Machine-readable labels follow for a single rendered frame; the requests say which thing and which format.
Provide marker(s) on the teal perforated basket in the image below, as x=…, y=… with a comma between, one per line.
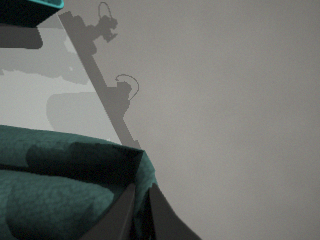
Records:
x=28, y=13

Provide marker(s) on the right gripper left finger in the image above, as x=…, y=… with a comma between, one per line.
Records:
x=117, y=223

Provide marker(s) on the dark green towel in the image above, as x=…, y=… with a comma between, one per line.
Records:
x=56, y=186

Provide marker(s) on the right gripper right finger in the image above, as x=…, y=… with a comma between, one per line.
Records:
x=163, y=221

